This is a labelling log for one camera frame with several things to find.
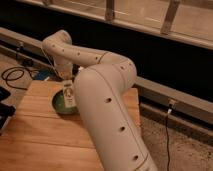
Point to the green ceramic bowl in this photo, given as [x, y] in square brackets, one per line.
[58, 105]

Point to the white plastic bottle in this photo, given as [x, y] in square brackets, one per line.
[68, 94]

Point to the blue object on floor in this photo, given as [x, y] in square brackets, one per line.
[41, 75]

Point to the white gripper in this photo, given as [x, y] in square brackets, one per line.
[64, 69]

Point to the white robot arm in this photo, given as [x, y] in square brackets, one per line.
[98, 90]

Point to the black device at left edge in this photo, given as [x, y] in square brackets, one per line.
[6, 111]

